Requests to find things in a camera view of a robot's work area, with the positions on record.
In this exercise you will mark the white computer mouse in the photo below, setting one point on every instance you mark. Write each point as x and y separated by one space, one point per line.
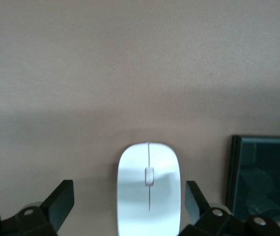
135 196

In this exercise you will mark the brown table cover mat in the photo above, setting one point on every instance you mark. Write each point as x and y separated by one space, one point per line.
81 73

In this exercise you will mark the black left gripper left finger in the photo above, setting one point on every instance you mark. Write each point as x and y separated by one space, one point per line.
56 204

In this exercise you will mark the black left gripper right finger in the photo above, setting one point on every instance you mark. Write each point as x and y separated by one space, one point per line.
196 206

